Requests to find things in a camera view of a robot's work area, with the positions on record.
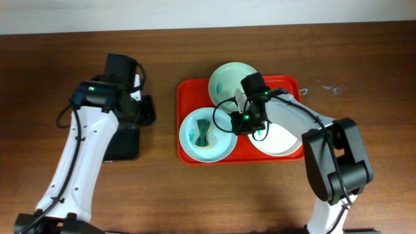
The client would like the light blue plate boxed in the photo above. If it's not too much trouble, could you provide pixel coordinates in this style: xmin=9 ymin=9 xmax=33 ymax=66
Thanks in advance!
xmin=179 ymin=107 xmax=237 ymax=163

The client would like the light green plate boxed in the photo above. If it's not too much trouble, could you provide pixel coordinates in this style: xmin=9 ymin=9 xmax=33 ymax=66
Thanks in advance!
xmin=208 ymin=62 xmax=257 ymax=106

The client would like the green yellow sponge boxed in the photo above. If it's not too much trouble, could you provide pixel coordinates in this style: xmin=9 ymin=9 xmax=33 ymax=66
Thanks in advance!
xmin=194 ymin=119 xmax=213 ymax=150

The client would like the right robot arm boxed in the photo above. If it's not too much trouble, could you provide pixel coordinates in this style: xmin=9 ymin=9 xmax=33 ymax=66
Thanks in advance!
xmin=231 ymin=72 xmax=374 ymax=233

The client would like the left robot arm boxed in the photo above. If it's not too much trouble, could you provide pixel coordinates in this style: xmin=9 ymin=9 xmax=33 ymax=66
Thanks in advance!
xmin=13 ymin=54 xmax=156 ymax=233

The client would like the black plastic tray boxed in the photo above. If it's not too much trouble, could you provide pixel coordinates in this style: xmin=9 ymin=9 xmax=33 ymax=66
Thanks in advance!
xmin=103 ymin=129 xmax=140 ymax=162

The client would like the white plate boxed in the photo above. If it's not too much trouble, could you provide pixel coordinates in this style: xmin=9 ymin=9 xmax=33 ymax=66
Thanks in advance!
xmin=248 ymin=123 xmax=302 ymax=157

